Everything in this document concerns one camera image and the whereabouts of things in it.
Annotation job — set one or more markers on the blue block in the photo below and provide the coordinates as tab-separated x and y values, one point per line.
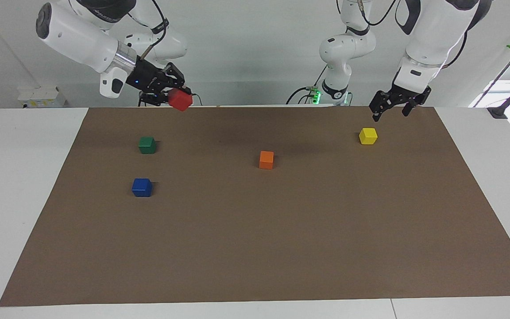
141	188

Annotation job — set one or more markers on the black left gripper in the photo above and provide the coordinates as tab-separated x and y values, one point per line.
407	94

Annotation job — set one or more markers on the orange block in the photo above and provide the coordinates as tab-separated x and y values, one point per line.
266	160

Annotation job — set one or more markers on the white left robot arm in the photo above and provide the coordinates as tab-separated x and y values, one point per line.
432	26

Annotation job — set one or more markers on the red block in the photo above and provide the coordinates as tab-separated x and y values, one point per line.
180	100

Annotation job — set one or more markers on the green block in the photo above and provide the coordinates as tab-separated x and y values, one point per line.
147	145

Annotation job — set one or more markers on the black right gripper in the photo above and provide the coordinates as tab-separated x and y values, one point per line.
148	79

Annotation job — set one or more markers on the brown table mat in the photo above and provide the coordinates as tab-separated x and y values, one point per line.
255	239

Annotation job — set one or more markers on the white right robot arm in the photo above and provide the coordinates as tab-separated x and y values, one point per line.
78	31

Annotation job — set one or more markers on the yellow block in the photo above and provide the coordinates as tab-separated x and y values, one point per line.
368	136

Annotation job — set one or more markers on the white box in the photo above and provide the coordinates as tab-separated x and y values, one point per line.
40	97

